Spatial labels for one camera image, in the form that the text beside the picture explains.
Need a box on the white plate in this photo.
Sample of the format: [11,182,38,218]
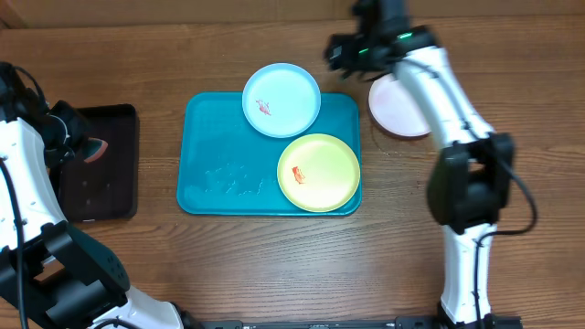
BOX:
[368,74,431,139]

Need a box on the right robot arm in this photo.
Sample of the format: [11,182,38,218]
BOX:
[324,0,522,328]

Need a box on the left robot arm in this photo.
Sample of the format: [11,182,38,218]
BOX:
[1,62,202,329]

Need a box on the black rectangular tray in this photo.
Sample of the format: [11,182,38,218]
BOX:
[50,104,140,221]

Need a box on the teal plastic tray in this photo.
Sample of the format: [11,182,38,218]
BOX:
[176,92,362,217]

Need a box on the light blue plate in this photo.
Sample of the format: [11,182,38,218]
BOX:
[242,63,321,138]

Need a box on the yellow-green plate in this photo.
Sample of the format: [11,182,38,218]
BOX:
[277,133,361,213]

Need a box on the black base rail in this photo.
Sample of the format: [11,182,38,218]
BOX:
[195,315,523,329]

